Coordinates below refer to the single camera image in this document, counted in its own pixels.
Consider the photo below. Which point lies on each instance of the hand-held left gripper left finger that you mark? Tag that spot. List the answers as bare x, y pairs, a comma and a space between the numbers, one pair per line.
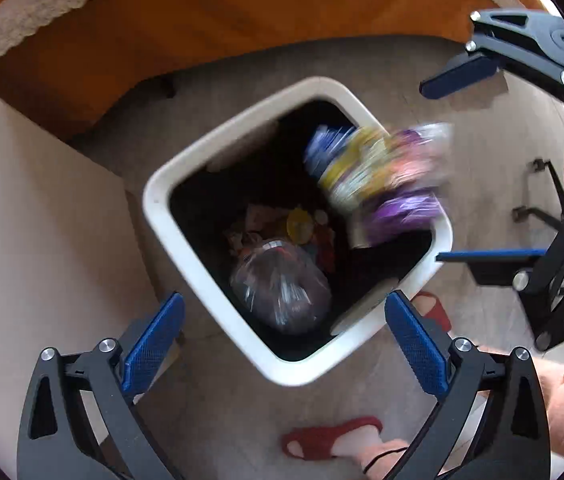
154, 345

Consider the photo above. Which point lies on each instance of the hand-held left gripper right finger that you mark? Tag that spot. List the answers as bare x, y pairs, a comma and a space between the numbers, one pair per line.
414, 342

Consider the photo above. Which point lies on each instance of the white board panel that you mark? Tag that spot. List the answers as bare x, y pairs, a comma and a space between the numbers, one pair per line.
36, 210

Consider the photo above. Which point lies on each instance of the person's foot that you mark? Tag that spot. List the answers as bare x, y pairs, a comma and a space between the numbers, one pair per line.
379, 455

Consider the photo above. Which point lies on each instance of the clear bottle with orange label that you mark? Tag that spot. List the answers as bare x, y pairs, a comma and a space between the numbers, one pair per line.
282, 285

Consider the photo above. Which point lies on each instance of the black metal frame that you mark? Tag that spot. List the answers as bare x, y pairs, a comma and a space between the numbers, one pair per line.
552, 210

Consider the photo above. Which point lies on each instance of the white square waste bin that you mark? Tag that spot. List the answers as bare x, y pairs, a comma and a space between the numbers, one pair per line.
201, 280

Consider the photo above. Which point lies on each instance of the round wooden table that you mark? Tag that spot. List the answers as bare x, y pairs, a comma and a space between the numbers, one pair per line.
242, 25

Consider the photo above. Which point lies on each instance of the red slipper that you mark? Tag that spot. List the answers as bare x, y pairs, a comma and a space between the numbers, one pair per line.
439, 312
322, 442

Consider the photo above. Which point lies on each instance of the purple and yellow snack bag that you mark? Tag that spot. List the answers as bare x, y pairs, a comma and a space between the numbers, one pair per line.
382, 180

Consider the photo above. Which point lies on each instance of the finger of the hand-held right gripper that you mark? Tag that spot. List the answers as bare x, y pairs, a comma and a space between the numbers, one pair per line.
492, 255
459, 76

